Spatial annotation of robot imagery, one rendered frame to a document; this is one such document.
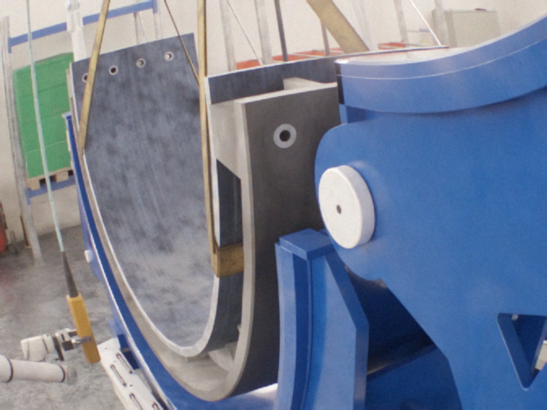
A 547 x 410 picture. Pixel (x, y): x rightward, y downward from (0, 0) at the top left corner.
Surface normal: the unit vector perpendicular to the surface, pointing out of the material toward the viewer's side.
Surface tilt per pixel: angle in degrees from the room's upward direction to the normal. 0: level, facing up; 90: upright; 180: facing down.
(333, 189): 90
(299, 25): 90
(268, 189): 100
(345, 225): 90
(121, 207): 45
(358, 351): 97
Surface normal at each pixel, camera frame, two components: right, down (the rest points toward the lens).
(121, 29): 0.44, 0.22
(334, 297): -0.89, 0.25
